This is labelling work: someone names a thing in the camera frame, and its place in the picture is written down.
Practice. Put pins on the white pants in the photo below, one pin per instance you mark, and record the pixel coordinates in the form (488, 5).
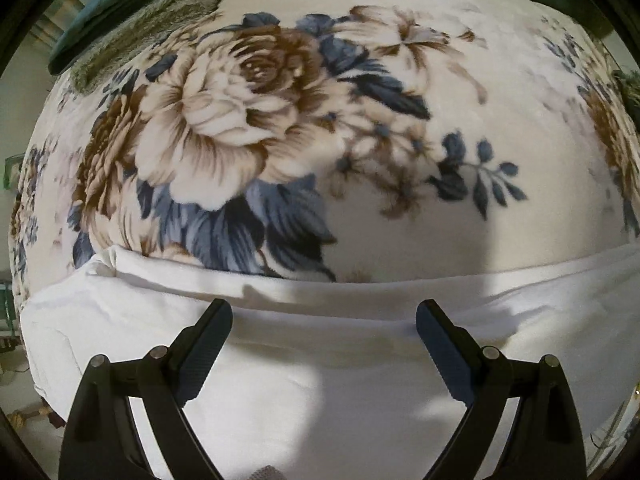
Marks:
(320, 390)

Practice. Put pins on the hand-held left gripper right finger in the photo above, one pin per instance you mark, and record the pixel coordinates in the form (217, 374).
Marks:
(447, 355)

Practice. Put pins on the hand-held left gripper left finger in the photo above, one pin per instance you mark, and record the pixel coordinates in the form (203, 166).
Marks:
(202, 355)

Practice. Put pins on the teal folded cloth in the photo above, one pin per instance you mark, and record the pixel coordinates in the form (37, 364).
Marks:
(107, 2)

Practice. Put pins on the floral printed blanket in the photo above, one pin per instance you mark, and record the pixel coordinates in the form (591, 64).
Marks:
(320, 135)

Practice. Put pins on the grey-green fuzzy towel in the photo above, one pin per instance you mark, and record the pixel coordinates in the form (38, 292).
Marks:
(132, 32)

